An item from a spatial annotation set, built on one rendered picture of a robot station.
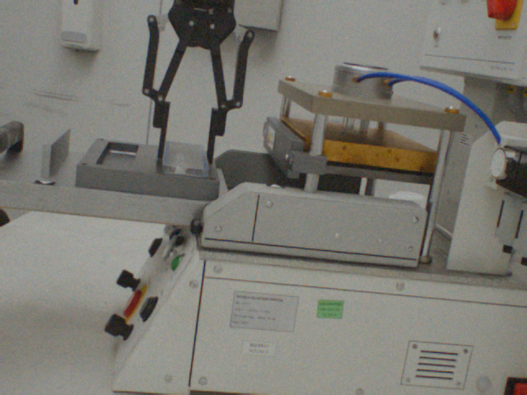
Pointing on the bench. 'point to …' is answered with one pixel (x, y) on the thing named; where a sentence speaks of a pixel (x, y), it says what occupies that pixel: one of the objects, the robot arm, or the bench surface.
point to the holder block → (140, 172)
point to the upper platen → (369, 151)
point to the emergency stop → (132, 303)
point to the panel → (152, 284)
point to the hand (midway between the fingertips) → (188, 135)
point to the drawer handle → (11, 137)
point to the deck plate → (440, 255)
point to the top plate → (378, 99)
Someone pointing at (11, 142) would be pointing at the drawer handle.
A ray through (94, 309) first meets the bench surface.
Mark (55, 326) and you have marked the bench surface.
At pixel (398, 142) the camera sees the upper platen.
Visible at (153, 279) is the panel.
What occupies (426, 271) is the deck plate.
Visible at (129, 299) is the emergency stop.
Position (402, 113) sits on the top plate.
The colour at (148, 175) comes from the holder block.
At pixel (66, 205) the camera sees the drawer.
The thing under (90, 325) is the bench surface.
